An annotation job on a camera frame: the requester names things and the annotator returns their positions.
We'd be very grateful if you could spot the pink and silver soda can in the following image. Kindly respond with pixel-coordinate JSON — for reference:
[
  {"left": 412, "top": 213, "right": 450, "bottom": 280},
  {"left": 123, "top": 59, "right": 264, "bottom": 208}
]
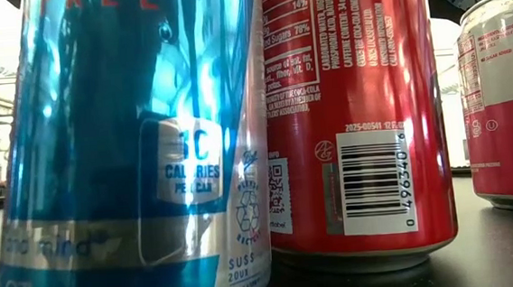
[{"left": 452, "top": 0, "right": 513, "bottom": 217}]

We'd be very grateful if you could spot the blue slim energy drink can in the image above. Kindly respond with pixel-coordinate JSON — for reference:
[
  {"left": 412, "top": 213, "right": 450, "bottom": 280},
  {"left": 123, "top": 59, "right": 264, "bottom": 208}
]
[{"left": 0, "top": 0, "right": 282, "bottom": 287}]

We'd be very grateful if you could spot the red cola can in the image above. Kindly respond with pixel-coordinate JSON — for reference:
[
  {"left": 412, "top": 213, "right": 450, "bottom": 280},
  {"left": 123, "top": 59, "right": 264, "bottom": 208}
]
[{"left": 253, "top": 0, "right": 462, "bottom": 280}]

